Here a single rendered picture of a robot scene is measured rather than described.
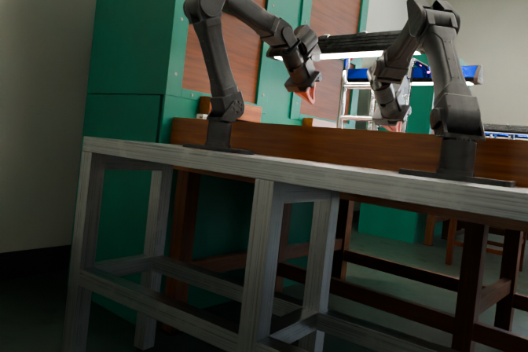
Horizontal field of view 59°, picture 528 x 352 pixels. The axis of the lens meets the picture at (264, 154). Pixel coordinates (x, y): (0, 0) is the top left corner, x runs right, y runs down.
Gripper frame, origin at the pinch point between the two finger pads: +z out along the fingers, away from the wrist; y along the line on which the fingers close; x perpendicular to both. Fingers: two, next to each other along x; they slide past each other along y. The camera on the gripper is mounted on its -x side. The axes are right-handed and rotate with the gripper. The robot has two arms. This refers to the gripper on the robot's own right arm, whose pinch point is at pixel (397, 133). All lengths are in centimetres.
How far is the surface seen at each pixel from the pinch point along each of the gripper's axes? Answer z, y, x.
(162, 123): -23, 73, 26
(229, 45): -23, 74, -20
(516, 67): 300, 85, -417
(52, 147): -15, 149, 39
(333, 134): -20.9, 4.2, 22.3
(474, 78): 24, -4, -56
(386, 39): -19.3, 7.7, -22.5
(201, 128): -20, 56, 24
